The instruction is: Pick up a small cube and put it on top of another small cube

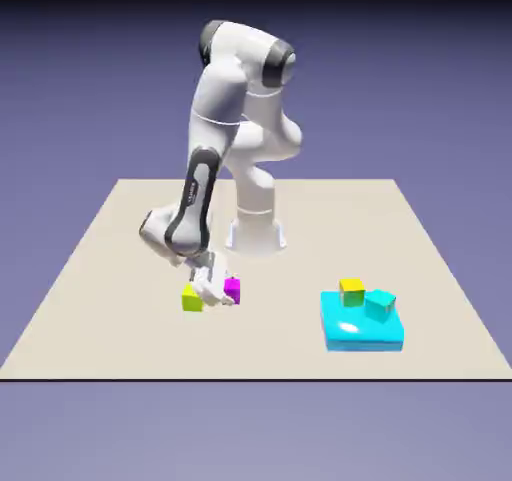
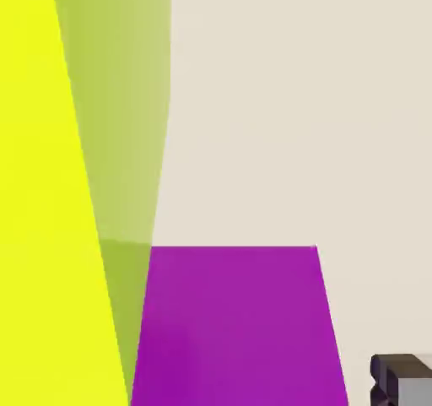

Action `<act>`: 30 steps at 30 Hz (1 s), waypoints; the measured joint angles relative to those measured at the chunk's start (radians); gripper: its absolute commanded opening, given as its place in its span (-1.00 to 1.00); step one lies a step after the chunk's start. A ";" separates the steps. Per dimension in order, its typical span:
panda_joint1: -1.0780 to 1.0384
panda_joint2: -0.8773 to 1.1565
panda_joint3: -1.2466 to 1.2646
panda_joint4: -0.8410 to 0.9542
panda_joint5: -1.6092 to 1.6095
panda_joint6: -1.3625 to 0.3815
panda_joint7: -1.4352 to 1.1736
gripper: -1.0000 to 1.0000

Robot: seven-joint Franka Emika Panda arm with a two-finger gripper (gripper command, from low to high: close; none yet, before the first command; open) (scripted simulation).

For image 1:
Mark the small lime cube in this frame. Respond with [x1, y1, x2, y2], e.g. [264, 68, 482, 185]
[181, 283, 204, 313]

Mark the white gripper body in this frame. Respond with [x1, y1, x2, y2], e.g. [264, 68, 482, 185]
[190, 251, 236, 309]

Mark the small yellow cube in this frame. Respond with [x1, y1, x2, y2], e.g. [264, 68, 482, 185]
[338, 277, 367, 309]

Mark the small teal cube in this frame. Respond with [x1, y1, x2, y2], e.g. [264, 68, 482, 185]
[364, 288, 398, 325]

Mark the small magenta cube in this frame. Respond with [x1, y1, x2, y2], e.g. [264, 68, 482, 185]
[223, 275, 242, 306]

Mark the large cyan box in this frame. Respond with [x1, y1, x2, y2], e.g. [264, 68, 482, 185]
[320, 289, 406, 354]

